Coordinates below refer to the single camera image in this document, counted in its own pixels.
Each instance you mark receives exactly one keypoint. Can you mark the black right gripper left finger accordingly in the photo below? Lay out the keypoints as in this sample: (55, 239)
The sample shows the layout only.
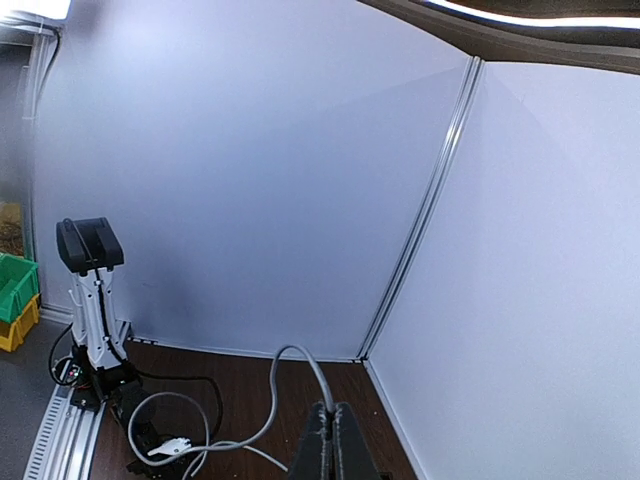
(314, 456)

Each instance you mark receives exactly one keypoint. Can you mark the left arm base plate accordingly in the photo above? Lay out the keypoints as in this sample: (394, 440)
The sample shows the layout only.
(86, 397)

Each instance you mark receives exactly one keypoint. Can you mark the aluminium left corner post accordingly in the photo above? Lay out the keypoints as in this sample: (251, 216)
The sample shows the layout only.
(428, 203)

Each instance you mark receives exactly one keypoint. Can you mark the aluminium front rail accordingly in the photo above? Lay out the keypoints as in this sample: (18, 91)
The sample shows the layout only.
(66, 440)

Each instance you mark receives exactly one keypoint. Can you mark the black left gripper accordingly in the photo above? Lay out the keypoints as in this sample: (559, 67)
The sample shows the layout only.
(160, 460)

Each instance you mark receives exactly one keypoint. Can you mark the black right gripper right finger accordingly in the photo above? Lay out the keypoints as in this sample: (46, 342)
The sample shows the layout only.
(351, 458)

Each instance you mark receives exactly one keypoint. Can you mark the green storage bin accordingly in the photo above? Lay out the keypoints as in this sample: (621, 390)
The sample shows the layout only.
(19, 284)

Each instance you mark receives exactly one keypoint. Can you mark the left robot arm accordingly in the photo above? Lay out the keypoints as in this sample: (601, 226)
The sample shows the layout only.
(100, 371)

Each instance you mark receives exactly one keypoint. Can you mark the yellow storage bin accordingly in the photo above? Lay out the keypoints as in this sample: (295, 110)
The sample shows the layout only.
(13, 335)

